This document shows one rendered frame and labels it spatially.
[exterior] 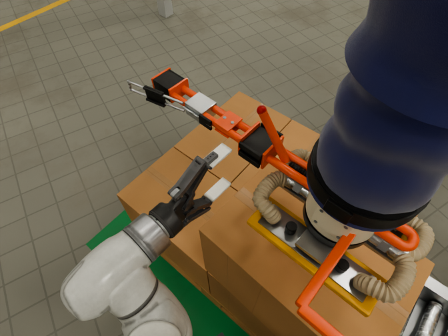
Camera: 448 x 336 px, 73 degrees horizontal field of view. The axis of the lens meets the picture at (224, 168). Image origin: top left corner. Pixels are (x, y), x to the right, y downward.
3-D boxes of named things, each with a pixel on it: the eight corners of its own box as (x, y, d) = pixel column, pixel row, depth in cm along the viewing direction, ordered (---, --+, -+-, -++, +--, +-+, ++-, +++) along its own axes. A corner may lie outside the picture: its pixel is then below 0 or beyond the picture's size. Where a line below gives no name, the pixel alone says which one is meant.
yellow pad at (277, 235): (385, 283, 71) (395, 277, 67) (365, 319, 66) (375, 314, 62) (269, 199, 84) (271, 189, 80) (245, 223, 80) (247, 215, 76)
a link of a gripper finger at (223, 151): (200, 163, 65) (200, 161, 64) (222, 144, 68) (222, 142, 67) (210, 171, 64) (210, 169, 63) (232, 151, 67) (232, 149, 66)
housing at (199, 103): (218, 113, 89) (217, 101, 86) (202, 125, 86) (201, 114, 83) (201, 102, 92) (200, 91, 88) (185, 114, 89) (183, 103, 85)
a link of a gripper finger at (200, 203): (187, 212, 66) (185, 217, 66) (215, 203, 75) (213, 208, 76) (175, 201, 67) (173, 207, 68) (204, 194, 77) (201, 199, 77)
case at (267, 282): (379, 295, 123) (435, 263, 90) (327, 385, 106) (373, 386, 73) (263, 206, 146) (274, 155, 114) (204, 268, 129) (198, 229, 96)
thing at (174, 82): (189, 91, 94) (188, 78, 90) (172, 103, 91) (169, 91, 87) (171, 80, 98) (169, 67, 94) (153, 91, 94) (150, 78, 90)
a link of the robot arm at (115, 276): (113, 223, 63) (150, 265, 68) (45, 279, 57) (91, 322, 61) (129, 233, 55) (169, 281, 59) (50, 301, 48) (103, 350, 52)
